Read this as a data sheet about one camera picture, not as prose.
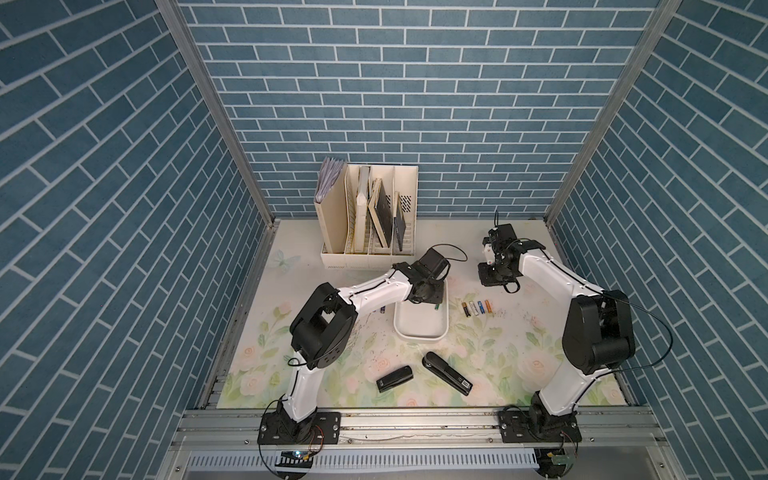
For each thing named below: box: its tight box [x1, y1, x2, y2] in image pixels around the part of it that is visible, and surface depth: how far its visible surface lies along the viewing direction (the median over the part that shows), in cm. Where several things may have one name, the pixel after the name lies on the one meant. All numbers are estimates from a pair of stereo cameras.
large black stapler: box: [422, 352, 473, 396], surface depth 81 cm
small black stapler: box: [376, 365, 414, 393], surface depth 81 cm
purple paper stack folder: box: [315, 156, 348, 204], surface depth 93 cm
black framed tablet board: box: [368, 178, 393, 248], surface depth 104 cm
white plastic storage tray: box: [393, 279, 450, 341], surface depth 95 cm
